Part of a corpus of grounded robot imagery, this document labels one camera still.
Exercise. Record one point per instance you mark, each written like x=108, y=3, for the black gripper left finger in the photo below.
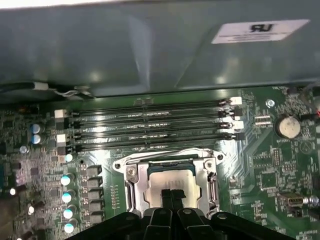
x=157, y=225

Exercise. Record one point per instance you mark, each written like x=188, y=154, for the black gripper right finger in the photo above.
x=190, y=225

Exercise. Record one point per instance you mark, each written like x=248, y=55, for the metal socket cover frame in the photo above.
x=140, y=185

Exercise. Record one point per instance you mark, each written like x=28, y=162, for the silver square CPU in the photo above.
x=175, y=177

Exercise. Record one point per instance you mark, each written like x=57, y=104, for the metal CPU socket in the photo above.
x=123, y=163

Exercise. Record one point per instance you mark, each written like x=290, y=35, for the RAM slot with white clips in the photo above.
x=150, y=108
x=150, y=130

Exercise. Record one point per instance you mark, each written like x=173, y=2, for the green motherboard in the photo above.
x=262, y=155

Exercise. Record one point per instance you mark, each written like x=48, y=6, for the round silver coin battery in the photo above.
x=287, y=127

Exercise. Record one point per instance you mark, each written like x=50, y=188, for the dark grey PC case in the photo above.
x=100, y=50

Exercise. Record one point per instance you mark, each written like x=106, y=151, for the white case sticker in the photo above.
x=260, y=31

